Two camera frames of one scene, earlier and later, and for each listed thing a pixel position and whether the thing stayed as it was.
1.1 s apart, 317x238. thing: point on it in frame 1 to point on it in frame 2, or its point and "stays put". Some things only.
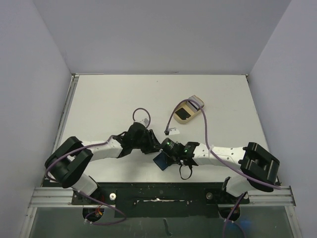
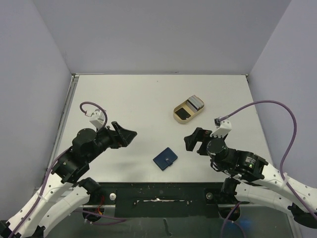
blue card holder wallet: [161, 159] stays put
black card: [183, 114] stays put
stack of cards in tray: [193, 105] stays put
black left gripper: [152, 143] to [126, 135]
